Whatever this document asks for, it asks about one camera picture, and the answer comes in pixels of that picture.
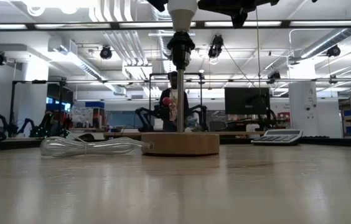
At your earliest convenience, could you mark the white globe lightbulb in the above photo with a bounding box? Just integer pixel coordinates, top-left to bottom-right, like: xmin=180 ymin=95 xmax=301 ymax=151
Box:
xmin=167 ymin=0 xmax=199 ymax=32

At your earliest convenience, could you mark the wooden base table lamp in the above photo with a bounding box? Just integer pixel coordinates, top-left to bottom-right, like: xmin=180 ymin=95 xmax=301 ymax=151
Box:
xmin=141 ymin=30 xmax=220 ymax=156

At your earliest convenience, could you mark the clear lamp cable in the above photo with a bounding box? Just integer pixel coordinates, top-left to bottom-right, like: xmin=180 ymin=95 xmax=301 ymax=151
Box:
xmin=40 ymin=136 xmax=153 ymax=157

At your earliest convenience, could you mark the black computer monitor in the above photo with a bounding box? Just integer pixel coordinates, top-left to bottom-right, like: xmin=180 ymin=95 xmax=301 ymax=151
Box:
xmin=224 ymin=87 xmax=271 ymax=116

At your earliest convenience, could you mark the person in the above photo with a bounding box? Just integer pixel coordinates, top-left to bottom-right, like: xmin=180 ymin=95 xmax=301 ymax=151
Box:
xmin=159 ymin=70 xmax=190 ymax=132

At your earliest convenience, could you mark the grey desk calculator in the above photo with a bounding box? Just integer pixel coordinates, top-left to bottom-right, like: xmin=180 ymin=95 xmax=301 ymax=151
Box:
xmin=250 ymin=129 xmax=304 ymax=146

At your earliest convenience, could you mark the thin hanging cable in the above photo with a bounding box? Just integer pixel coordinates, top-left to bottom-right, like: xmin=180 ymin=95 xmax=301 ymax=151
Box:
xmin=255 ymin=6 xmax=262 ymax=94

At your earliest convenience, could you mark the black aluminium frame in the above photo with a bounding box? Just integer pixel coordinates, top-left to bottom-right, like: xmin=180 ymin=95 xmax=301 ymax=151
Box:
xmin=0 ymin=20 xmax=351 ymax=153

